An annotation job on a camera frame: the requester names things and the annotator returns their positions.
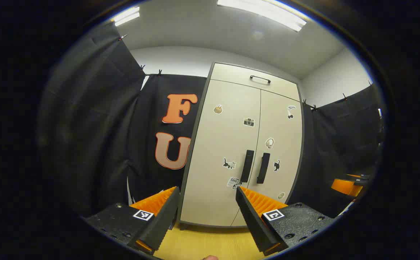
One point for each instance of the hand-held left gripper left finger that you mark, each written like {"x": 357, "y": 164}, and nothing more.
{"x": 163, "y": 220}

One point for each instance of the cream cabinet door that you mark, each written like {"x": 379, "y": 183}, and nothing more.
{"x": 278, "y": 126}
{"x": 217, "y": 144}

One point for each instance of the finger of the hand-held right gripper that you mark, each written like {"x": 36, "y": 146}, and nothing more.
{"x": 345, "y": 187}

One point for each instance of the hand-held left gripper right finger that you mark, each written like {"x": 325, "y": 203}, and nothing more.
{"x": 253, "y": 224}

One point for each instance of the small ceiling light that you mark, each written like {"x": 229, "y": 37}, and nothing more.
{"x": 126, "y": 16}

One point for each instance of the cream double-door shoe cabinet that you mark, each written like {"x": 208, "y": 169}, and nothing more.
{"x": 231, "y": 74}

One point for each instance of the cream cabinet drawer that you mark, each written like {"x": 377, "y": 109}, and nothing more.
{"x": 231, "y": 74}

